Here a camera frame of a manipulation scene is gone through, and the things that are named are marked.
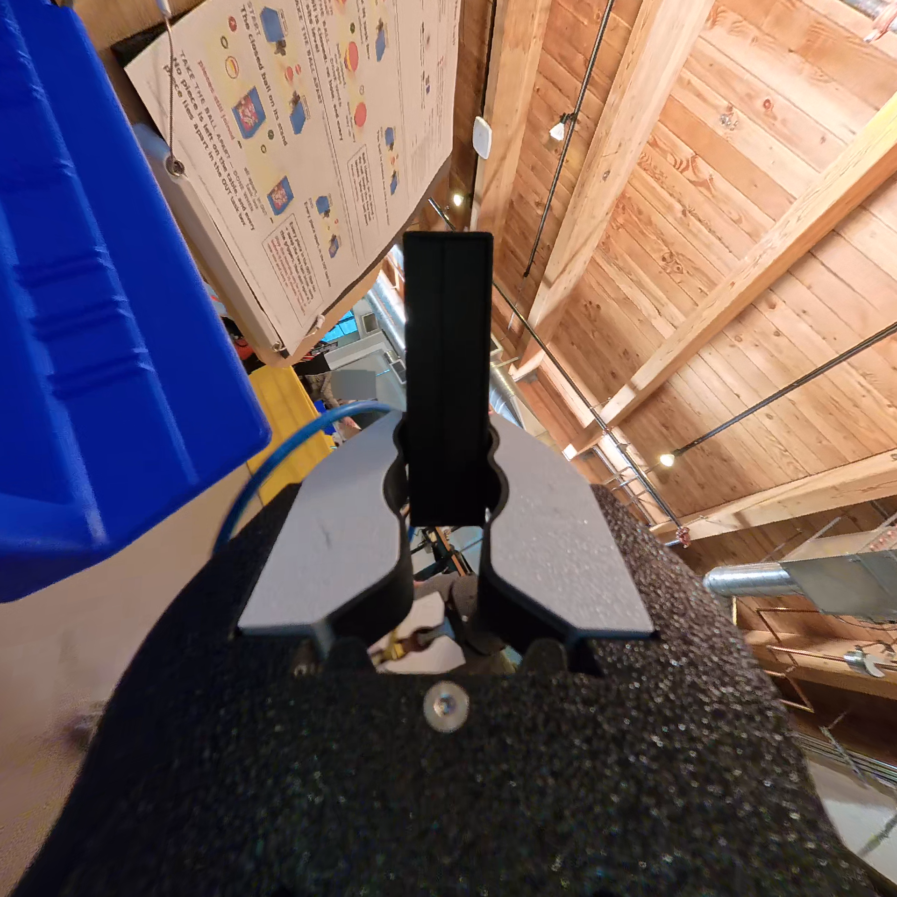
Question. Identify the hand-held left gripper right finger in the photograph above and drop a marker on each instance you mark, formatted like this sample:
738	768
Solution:
560	553

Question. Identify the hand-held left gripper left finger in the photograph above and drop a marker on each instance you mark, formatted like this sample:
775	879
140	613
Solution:
329	553

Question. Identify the yellow plastic bin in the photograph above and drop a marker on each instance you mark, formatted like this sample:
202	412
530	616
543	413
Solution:
287	413

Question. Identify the black network switch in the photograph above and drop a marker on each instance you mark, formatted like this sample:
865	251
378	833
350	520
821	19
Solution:
448	385

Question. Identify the blue plastic bin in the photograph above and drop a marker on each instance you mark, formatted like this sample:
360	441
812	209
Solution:
105	315

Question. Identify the printed instruction poster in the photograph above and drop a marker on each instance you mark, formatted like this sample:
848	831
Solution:
315	140

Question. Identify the white ceiling access point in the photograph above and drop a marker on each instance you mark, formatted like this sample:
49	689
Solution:
482	137

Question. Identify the silver box ventilation duct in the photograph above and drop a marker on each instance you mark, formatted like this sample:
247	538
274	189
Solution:
827	578

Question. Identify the black ceiling light rail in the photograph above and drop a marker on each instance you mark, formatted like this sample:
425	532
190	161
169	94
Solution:
560	154
785	389

